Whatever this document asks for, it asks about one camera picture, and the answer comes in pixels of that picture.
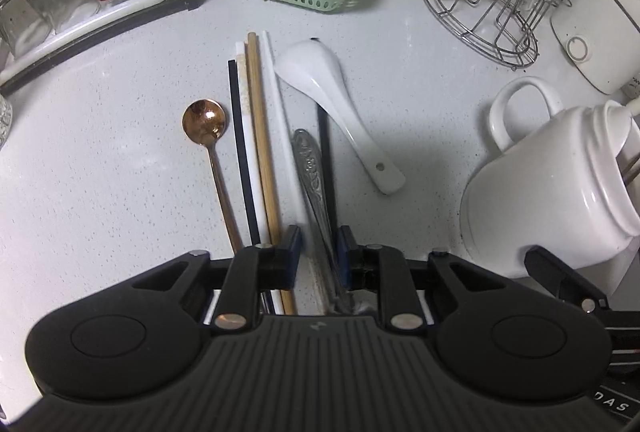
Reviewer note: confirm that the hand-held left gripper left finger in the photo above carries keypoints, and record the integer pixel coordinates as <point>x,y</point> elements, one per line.
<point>295,257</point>

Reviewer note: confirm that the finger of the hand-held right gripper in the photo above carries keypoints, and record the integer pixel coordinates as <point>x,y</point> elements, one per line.
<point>550,269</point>

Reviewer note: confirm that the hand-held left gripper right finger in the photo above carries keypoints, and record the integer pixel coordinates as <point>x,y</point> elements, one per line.
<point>342,257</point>

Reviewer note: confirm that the white ceramic jar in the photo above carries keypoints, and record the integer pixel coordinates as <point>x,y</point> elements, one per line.
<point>540,192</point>

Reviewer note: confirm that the embossed silver spoon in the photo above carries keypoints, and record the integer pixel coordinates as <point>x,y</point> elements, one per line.
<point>310,167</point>

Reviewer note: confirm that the wooden chopstick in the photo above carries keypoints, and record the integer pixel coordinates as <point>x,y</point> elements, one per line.
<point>260,127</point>

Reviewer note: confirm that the brown wooden spoon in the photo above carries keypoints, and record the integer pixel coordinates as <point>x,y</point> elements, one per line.
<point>204,119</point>

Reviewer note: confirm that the white ceramic spoon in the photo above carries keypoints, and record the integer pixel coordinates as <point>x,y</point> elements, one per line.
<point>315,72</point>

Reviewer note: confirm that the speckled beige chopstick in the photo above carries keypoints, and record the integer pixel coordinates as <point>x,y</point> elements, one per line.
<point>243,77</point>

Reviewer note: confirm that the white electric pot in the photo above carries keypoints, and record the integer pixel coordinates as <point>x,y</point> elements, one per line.
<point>600,42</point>

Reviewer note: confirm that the tall textured glass mug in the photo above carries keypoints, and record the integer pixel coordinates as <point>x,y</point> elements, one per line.
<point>4,119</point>

